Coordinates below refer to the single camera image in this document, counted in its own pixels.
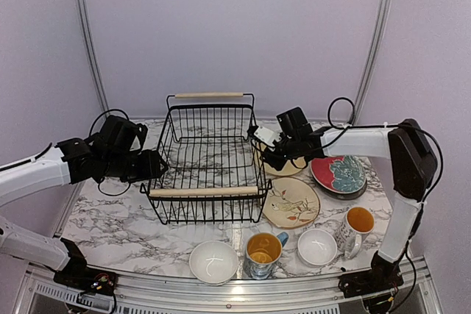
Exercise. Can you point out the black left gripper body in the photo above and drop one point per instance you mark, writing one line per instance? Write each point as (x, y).
(137, 171)

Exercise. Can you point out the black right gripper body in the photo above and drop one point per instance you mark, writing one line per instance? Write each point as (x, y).
(291, 151)

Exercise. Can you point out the pale yellow round plate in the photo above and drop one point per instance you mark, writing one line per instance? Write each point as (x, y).
(268, 169)

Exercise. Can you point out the black wire dish rack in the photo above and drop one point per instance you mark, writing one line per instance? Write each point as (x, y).
(213, 168)

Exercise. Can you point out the red and teal plate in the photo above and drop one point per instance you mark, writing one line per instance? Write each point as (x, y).
(337, 165)

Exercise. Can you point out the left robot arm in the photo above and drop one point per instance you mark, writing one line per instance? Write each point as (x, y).
(116, 151)

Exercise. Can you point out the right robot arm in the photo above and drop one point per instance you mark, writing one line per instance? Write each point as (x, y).
(416, 161)

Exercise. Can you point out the cream bird pattern plate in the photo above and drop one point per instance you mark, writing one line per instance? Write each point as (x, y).
(291, 203)

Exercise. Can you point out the grey reindeer plate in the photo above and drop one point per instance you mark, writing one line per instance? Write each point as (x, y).
(341, 186)

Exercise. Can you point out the small white bowl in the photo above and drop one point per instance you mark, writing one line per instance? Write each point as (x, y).
(316, 247)

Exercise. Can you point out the white patterned mug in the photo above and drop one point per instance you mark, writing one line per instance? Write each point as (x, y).
(357, 224)

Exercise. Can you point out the large white bowl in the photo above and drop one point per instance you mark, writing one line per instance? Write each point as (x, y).
(213, 262)

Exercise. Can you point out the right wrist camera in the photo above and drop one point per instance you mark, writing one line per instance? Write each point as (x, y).
(265, 136)

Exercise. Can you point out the blue handled mug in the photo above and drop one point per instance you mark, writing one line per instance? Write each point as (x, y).
(262, 252)

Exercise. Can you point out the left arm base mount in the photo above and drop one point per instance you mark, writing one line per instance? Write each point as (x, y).
(88, 280)

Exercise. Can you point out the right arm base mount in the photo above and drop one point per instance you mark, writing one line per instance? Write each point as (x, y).
(367, 282)

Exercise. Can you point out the aluminium front rail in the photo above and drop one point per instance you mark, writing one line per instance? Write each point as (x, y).
(143, 293)

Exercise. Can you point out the left aluminium frame post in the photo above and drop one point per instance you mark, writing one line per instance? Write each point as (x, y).
(90, 52)

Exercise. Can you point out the aluminium frame post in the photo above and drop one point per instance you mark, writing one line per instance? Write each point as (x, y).
(371, 58)
(90, 52)

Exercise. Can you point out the right aluminium frame post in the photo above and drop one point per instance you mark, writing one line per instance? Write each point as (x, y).
(371, 58)

